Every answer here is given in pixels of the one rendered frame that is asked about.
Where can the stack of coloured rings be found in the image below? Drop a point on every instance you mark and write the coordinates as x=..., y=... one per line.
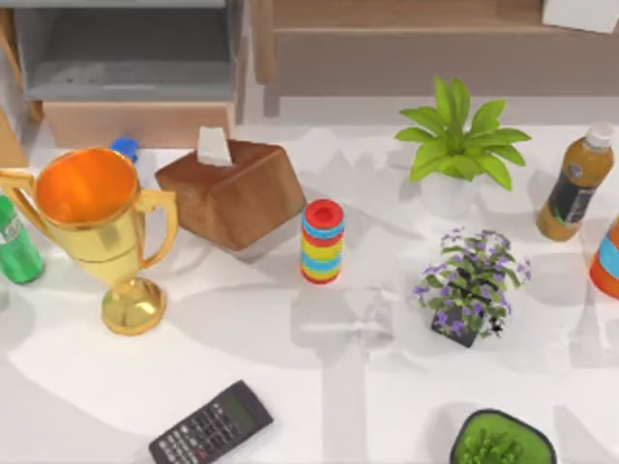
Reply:
x=321, y=244

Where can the wooden tissue box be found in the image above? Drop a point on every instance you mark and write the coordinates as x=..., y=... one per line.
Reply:
x=242, y=193

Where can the purple flower plant black pot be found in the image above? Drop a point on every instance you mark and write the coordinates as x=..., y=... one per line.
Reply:
x=466, y=285

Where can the green plant in white pot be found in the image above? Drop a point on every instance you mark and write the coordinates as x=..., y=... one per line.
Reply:
x=457, y=145

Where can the blue cap bottle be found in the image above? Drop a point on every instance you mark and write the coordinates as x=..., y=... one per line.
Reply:
x=126, y=147

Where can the pale wooden drawer front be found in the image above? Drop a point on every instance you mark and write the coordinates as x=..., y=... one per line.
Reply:
x=138, y=123

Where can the gold trophy cup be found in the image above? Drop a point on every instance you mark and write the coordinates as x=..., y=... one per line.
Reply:
x=97, y=227

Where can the wooden shelf cupboard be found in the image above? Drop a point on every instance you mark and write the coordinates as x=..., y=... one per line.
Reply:
x=435, y=58

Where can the black calculator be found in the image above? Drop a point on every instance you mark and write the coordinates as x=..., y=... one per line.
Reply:
x=213, y=427

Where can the grey pierced drawer inside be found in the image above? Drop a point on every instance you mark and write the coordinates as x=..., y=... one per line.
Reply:
x=126, y=53

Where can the brown tea bottle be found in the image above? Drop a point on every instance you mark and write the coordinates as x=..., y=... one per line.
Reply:
x=573, y=193

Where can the green succulent in black pot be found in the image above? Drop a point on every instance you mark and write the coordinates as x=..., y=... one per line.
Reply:
x=503, y=440

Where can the green bottle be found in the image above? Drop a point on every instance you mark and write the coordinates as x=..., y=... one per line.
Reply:
x=17, y=251

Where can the orange and blue bottle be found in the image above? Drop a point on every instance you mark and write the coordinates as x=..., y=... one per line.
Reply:
x=608, y=263

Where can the white box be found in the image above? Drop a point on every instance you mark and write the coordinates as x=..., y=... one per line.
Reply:
x=580, y=14

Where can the wooden cupboard frame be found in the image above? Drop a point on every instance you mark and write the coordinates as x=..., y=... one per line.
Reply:
x=9, y=106

